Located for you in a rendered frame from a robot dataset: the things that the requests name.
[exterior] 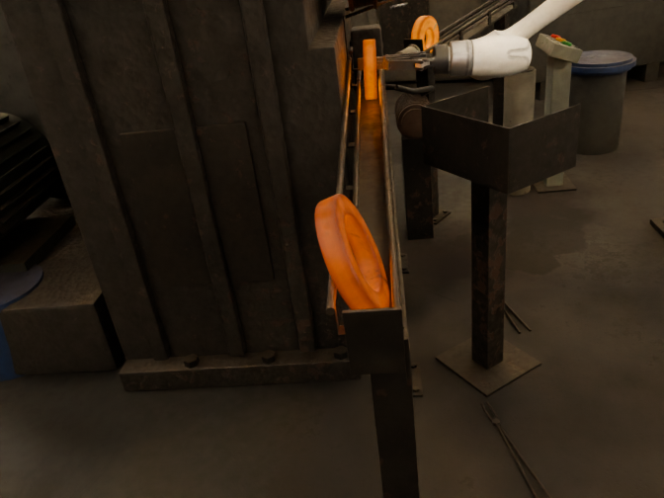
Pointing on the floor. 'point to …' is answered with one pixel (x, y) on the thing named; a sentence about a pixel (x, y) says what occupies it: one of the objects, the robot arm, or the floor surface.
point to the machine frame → (200, 175)
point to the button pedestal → (556, 97)
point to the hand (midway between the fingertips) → (371, 63)
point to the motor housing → (415, 167)
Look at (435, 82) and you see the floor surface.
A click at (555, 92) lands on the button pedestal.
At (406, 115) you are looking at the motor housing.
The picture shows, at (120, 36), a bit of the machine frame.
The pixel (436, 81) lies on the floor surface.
